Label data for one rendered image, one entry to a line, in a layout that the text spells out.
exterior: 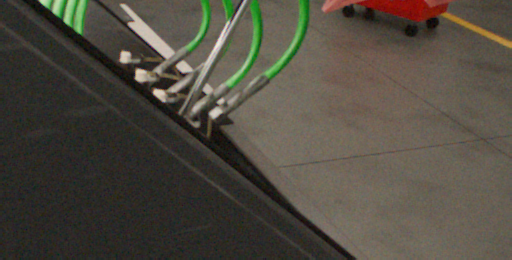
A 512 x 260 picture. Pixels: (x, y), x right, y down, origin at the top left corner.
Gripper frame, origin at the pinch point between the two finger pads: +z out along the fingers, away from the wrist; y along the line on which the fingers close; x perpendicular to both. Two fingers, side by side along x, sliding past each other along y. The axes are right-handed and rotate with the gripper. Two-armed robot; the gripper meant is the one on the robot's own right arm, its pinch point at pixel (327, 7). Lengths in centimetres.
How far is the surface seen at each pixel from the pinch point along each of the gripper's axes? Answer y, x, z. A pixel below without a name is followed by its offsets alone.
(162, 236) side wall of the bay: 23, 56, 24
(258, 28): 8.7, 7.5, 9.9
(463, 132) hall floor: -205, -187, -24
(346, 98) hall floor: -169, -231, 11
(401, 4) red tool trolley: -212, -345, -63
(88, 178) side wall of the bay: 31, 57, 23
